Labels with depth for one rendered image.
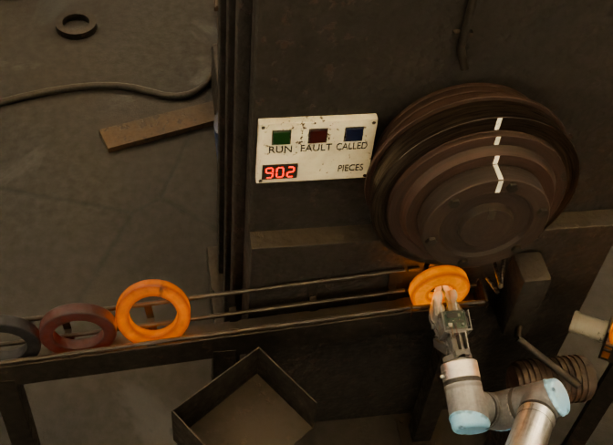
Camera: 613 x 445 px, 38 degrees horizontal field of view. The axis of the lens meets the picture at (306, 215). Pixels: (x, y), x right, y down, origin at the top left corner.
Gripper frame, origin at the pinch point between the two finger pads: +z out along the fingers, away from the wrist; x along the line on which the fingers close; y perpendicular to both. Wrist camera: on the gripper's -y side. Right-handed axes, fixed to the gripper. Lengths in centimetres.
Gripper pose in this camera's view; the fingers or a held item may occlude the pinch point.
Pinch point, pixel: (441, 286)
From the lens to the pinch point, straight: 230.9
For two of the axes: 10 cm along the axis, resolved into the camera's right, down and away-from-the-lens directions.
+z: -1.2, -9.1, 4.0
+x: -9.9, 0.6, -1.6
